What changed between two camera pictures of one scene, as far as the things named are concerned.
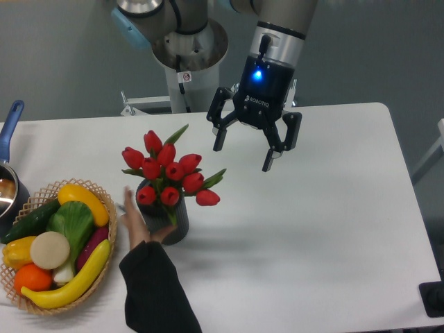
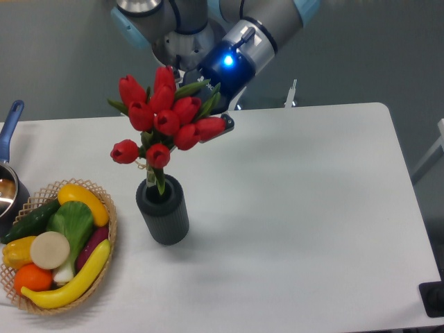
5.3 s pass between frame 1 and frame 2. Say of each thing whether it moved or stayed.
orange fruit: stayed
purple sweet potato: stayed
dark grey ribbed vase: stayed
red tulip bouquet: moved
